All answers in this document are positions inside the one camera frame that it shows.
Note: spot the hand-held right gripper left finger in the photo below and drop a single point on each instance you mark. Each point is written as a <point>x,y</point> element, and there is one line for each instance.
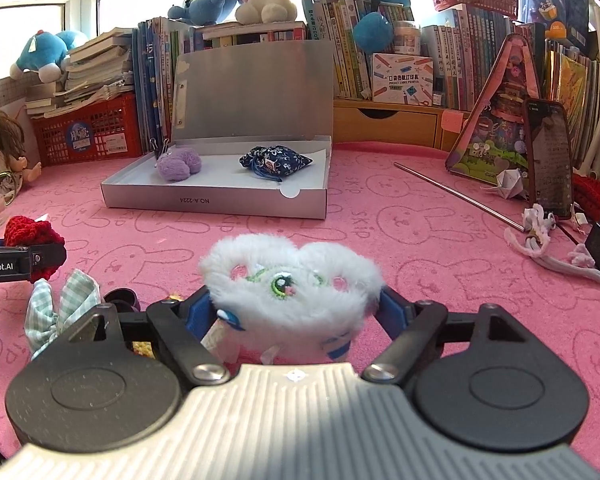
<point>198,311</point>

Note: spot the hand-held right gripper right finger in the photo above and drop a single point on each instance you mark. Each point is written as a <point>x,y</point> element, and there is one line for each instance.
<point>391,312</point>

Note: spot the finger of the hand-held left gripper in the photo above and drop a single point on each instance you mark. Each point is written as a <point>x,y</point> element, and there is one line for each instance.
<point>47,260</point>

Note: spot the green checked cloth bow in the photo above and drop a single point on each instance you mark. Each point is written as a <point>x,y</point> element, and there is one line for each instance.
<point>55,305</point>

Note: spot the yellow red crochet piece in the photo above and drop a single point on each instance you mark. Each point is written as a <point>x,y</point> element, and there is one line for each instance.
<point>141,348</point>

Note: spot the white fluffy plush toy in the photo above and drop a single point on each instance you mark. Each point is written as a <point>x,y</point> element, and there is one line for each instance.
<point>290,285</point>

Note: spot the purple plush toy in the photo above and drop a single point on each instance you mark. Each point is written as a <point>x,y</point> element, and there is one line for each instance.
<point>180,164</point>

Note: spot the silver file box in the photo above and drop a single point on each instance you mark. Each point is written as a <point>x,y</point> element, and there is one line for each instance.
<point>250,110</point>

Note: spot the brown-haired doll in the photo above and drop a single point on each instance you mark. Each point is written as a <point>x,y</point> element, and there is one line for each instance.
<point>2,135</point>

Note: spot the red plastic crate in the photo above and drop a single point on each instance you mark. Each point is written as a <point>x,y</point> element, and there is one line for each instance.
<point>87,132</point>

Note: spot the thin metal rod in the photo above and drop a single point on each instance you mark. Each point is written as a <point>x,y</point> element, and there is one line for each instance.
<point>455,192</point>

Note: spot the silver binder clips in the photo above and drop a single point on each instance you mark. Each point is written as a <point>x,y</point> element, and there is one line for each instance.
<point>161,149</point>

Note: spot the grey cutting mat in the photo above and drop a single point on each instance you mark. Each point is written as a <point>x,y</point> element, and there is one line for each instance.
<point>10,92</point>

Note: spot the white paper origami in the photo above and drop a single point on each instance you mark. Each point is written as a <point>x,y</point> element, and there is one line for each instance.
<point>507,182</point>

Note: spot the wooden drawer shelf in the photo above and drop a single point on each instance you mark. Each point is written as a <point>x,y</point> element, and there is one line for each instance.
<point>395,122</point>

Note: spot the stack of worn books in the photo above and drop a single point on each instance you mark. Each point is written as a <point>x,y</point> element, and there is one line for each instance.
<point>97,67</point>

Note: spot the pink sticky note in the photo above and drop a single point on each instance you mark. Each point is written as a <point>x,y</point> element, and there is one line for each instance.
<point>452,121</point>

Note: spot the blue white plush toy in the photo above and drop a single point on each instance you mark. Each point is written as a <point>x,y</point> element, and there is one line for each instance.
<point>40,52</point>

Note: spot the row of blue books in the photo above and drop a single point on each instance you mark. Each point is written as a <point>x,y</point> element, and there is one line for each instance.
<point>152,80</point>

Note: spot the pink house-shaped toy book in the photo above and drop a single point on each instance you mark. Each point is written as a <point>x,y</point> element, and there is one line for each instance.
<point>500,125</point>

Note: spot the black smartphone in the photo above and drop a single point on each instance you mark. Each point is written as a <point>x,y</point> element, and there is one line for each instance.
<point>549,160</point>

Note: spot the red knitted piece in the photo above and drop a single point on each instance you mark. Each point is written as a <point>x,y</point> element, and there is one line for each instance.
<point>592,197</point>

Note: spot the white printed cardboard box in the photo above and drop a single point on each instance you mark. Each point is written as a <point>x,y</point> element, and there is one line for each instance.
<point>402,80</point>

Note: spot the row of colourful books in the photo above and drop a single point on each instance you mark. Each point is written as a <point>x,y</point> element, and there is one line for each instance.
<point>347,50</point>

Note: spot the row of pale books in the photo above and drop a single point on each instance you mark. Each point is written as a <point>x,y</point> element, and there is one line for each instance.
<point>475,55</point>

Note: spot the small round jar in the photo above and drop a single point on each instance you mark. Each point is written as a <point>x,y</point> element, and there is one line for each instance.
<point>406,37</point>

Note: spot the blue round plush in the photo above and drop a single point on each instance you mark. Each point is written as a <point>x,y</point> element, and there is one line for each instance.
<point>372,32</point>

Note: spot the flat-lying books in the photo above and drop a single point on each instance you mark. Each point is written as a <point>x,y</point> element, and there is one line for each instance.
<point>250,32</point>

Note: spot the yellow picture books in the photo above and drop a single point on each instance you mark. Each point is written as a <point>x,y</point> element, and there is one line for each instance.
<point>572,90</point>

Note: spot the blue dragon plush toy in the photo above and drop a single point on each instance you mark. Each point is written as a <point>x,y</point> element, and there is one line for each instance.
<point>205,2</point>

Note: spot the blue cardboard box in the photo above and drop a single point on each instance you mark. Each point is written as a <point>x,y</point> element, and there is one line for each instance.
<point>552,2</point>

